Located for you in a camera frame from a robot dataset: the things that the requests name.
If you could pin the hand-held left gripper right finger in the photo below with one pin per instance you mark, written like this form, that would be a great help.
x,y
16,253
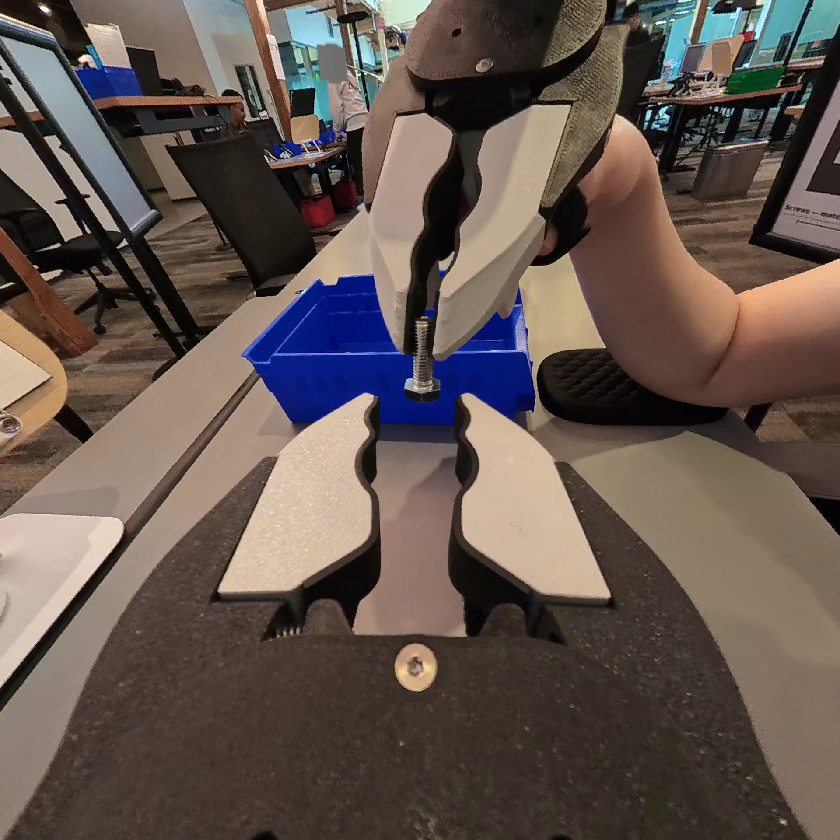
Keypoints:
x,y
525,518

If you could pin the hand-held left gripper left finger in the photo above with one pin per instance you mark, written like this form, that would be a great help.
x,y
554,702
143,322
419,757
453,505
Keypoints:
x,y
308,512

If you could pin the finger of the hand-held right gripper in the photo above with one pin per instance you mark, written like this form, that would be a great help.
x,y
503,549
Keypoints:
x,y
403,216
518,170

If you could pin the blue plastic bin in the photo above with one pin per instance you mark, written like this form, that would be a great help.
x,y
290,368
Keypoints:
x,y
328,387

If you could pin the large silver hex bolt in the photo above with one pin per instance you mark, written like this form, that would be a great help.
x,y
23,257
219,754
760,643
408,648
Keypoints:
x,y
423,354

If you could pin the large hex nut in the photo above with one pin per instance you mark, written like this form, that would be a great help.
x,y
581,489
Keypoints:
x,y
424,382

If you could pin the person's right forearm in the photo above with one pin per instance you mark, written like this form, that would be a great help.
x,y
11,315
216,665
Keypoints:
x,y
656,315

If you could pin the person's right hand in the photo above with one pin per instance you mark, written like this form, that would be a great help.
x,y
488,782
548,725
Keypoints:
x,y
623,177

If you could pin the red bag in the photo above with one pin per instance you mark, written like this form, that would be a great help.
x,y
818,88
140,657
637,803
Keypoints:
x,y
345,195
317,211

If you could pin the black wrist rest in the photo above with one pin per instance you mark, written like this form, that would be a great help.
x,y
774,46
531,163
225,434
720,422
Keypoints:
x,y
590,394

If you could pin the black mesh office chair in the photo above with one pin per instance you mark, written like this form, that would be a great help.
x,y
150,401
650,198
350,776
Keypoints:
x,y
243,210

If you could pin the grey trash can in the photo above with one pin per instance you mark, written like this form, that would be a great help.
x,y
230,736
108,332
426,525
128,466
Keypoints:
x,y
728,170

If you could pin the green crate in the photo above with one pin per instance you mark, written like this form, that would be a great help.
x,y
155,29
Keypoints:
x,y
754,80

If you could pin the black easel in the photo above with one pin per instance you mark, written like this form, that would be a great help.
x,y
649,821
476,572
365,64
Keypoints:
x,y
159,296

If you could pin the wooden-top standing desk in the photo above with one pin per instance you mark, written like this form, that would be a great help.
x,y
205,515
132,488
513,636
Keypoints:
x,y
164,103

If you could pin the black framed marker sign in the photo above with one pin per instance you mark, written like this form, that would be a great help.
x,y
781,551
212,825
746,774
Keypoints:
x,y
807,216

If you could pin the black box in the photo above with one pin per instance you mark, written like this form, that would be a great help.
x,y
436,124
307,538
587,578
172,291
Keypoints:
x,y
144,72

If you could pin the printed instruction sheet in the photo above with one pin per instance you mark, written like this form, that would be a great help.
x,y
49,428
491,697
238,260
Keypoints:
x,y
19,377

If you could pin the blue storage bins on desk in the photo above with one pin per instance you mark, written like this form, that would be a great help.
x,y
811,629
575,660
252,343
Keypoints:
x,y
108,82

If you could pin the black wheeled office chair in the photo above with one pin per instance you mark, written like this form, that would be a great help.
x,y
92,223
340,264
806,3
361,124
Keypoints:
x,y
72,253

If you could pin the black framed blank sign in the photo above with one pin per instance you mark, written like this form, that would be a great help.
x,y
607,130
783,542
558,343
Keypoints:
x,y
79,131

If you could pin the brown wooden board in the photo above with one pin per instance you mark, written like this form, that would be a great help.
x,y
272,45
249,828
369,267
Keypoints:
x,y
46,302

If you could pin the wooden support post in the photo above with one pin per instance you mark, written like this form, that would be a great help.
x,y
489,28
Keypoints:
x,y
266,65

